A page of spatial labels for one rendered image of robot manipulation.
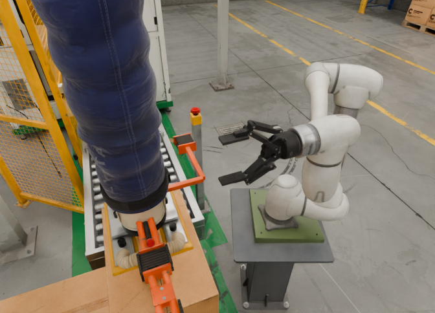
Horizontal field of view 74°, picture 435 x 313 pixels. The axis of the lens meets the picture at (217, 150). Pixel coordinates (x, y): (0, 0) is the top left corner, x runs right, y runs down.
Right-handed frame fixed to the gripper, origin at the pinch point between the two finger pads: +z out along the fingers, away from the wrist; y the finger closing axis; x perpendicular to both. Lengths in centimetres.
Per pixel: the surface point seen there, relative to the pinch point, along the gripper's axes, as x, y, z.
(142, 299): 6, 64, 30
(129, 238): 21, 45, 29
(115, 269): 10, 45, 35
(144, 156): 16.0, 4.9, 18.1
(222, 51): 338, 102, -143
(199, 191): 114, 132, -28
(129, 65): 15.7, -22.0, 17.4
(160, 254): 1.7, 32.7, 20.2
